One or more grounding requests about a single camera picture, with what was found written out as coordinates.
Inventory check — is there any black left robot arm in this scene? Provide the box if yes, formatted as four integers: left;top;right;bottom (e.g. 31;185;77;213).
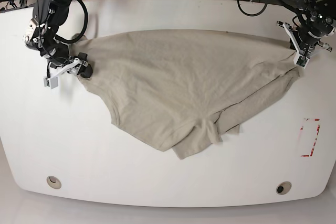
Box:
295;0;335;55

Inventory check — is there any table grommet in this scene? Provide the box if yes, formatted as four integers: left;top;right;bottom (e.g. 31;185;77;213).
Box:
276;182;292;195
46;176;61;189

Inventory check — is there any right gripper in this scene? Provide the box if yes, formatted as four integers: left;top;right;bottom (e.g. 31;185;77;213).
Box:
39;43;93;78

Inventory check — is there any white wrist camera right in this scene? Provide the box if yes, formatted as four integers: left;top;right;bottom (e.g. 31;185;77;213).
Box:
44;58;81;89

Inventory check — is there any red tape rectangle marking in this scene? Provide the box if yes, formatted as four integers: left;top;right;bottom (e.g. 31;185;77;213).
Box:
298;118;321;157

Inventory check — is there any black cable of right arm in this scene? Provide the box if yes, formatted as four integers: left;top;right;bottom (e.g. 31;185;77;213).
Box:
55;0;89;45

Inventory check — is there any beige T-shirt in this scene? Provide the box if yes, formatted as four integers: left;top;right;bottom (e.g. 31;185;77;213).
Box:
70;30;300;159

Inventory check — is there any left table grommet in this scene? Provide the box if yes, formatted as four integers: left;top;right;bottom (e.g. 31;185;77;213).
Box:
46;176;61;189

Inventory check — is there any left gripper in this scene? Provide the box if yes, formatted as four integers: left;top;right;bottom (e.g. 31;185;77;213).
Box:
292;15;335;52

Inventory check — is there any right table grommet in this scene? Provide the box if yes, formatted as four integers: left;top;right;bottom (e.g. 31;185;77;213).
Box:
276;182;292;195

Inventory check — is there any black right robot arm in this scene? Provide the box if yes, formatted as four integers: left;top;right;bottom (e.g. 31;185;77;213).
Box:
24;0;93;79

